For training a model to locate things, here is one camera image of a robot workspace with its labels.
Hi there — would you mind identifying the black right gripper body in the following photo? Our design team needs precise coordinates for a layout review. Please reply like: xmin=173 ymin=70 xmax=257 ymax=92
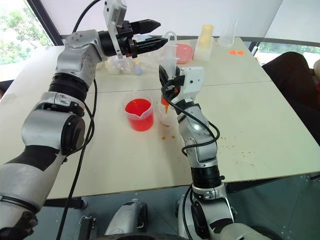
xmin=162 ymin=75 xmax=186 ymax=102

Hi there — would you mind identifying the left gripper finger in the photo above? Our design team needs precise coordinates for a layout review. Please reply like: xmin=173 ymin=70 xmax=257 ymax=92
xmin=133 ymin=36 xmax=169 ymax=55
xmin=129 ymin=18 xmax=162 ymax=35

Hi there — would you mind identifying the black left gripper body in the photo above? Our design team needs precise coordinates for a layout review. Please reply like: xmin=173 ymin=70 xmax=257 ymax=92
xmin=116 ymin=20 xmax=138 ymax=59

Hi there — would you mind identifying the clear plastic syringe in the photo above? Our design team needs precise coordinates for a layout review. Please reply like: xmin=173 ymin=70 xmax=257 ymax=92
xmin=160 ymin=30 xmax=181 ymax=114

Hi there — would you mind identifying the clear empty plastic cup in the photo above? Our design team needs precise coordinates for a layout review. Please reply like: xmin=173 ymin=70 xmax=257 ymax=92
xmin=155 ymin=98 xmax=180 ymax=127

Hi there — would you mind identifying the measuring cup with red liquid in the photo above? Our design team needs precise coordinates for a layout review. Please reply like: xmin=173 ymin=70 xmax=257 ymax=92
xmin=122 ymin=92 xmax=155 ymax=132

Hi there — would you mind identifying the pink plastic bowl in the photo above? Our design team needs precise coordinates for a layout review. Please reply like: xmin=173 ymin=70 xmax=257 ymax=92
xmin=175 ymin=42 xmax=194 ymax=65

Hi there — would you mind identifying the white bottle with yellow contents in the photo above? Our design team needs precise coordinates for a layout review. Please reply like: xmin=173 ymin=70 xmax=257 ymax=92
xmin=192 ymin=23 xmax=216 ymax=62

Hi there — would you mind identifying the clear conical flask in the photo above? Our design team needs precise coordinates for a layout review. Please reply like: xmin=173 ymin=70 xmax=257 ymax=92
xmin=216 ymin=19 xmax=240 ymax=49

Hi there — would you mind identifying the dark brown chair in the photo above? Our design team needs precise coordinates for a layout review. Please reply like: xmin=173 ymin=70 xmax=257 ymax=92
xmin=262 ymin=51 xmax=320 ymax=147

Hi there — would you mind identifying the silver rounded robot body part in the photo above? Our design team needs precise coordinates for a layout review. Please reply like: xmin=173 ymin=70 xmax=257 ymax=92
xmin=104 ymin=198 xmax=149 ymax=237

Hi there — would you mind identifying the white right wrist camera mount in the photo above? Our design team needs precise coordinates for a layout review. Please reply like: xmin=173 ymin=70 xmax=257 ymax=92
xmin=179 ymin=66 xmax=206 ymax=101

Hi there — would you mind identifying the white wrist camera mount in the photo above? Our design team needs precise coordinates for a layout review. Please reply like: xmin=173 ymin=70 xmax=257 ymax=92
xmin=179 ymin=66 xmax=206 ymax=101
xmin=103 ymin=0 xmax=128 ymax=60

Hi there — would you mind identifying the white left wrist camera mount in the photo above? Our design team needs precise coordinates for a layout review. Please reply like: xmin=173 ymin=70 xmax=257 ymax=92
xmin=103 ymin=0 xmax=128 ymax=60

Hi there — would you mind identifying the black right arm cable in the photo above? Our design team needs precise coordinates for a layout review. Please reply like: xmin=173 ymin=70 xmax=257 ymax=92
xmin=163 ymin=84 xmax=222 ymax=236

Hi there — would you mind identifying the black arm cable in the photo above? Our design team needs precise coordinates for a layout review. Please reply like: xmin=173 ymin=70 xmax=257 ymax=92
xmin=55 ymin=0 xmax=107 ymax=240
xmin=163 ymin=84 xmax=222 ymax=236

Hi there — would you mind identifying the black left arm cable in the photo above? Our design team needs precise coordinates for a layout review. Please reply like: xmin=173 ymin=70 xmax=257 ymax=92
xmin=55 ymin=0 xmax=107 ymax=240

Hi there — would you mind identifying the black window frame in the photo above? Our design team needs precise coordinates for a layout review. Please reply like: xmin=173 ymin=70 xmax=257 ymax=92
xmin=25 ymin=0 xmax=67 ymax=47

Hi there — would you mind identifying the black table frame bar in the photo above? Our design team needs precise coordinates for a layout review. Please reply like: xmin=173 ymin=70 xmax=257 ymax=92
xmin=225 ymin=172 xmax=320 ymax=194
xmin=43 ymin=196 xmax=89 ymax=211

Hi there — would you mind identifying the black metal bracket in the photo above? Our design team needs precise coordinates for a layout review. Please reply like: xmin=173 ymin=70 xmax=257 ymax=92
xmin=78 ymin=215 xmax=97 ymax=240

